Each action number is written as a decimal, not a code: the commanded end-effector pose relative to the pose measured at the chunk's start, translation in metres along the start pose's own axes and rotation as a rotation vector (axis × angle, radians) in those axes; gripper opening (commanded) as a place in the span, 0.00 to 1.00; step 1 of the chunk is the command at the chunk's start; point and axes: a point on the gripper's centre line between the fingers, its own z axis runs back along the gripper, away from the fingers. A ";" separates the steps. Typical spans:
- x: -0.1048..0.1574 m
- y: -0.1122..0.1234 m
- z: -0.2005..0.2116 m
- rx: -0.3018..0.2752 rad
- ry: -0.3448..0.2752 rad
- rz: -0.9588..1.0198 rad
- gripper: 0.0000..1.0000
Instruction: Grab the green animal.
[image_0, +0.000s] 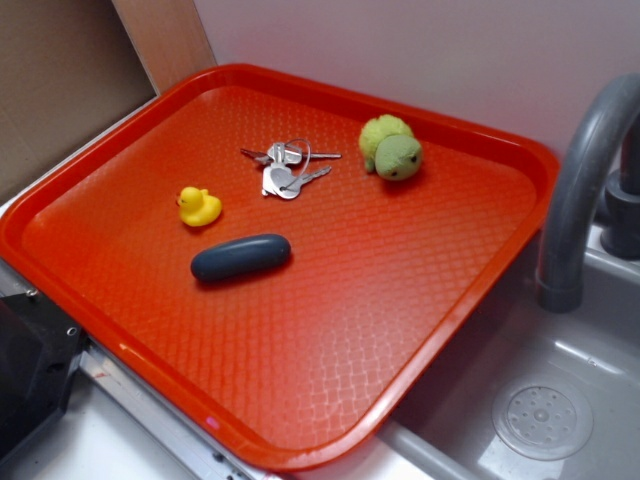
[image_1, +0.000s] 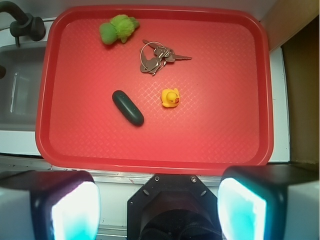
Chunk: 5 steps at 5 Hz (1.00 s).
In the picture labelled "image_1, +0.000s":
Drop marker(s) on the green plush animal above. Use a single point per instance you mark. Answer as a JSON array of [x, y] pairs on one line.
[[118, 28]]

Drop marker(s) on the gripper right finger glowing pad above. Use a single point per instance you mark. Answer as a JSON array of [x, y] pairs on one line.
[[270, 202]]

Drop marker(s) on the black faucet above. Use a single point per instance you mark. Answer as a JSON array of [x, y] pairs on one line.
[[25, 24]]

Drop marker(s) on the grey sink basin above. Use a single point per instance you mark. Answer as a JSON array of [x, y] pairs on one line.
[[20, 86]]

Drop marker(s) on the metal key bunch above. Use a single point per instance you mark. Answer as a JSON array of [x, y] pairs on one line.
[[162, 56]]

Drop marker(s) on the yellow rubber duck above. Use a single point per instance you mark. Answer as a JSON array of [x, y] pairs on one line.
[[170, 98]]

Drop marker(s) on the red plastic tray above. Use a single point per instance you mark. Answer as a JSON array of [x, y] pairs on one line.
[[225, 114]]

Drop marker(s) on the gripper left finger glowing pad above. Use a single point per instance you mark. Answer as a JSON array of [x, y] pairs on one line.
[[49, 205]]

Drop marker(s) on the dark green cucumber toy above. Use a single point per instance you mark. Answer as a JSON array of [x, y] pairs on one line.
[[127, 107]]

